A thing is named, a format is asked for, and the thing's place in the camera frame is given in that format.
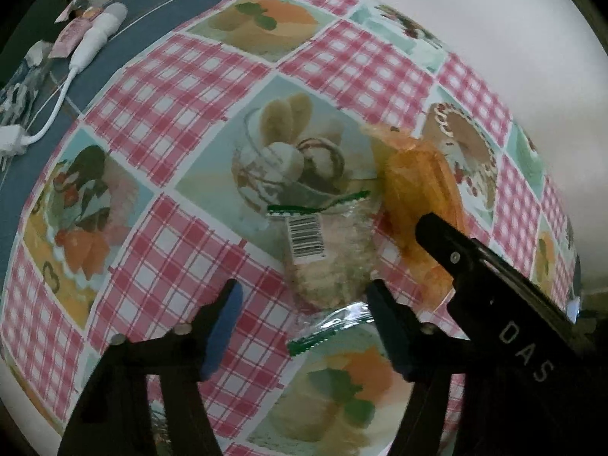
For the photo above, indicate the blue and white patterned cloth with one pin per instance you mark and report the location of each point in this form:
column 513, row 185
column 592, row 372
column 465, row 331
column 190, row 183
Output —
column 19, row 95

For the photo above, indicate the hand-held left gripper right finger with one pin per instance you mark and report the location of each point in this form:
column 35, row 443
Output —
column 387, row 332

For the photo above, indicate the yellow snack packet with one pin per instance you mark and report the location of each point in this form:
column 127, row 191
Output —
column 418, row 185

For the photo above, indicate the clear packet with green trim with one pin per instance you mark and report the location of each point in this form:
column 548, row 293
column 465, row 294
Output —
column 332, row 266

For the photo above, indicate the pink sachet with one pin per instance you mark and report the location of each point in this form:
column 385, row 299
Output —
column 71, row 33

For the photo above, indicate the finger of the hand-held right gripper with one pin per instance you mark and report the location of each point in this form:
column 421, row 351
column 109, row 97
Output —
column 451, row 256

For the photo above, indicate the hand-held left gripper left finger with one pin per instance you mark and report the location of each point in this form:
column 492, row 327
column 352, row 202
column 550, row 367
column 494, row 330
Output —
column 223, row 332

